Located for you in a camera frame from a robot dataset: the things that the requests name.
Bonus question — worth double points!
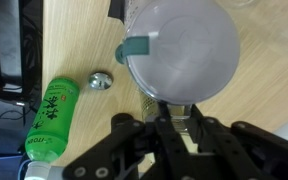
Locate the green tea bottle kanji label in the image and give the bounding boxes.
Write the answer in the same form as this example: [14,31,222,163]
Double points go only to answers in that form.
[24,77,81,180]

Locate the tin canister with lavender lid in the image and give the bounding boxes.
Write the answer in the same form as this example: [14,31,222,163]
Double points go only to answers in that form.
[114,0,242,134]

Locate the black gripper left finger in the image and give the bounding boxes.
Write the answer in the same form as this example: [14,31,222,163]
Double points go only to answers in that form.
[63,102,192,180]

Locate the small shiny metal knob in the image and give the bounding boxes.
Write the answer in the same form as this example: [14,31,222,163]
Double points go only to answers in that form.
[88,71,114,91]

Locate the black tape piece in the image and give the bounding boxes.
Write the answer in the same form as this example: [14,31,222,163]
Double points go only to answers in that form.
[107,0,127,24]

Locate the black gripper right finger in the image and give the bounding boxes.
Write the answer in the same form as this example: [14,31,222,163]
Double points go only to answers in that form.
[188,104,288,180]

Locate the olive glass jar with lid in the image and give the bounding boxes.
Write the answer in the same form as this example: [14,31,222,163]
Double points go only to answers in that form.
[139,91,162,124]

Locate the black equipment rack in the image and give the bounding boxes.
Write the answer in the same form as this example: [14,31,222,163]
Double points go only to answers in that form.
[0,0,44,101]

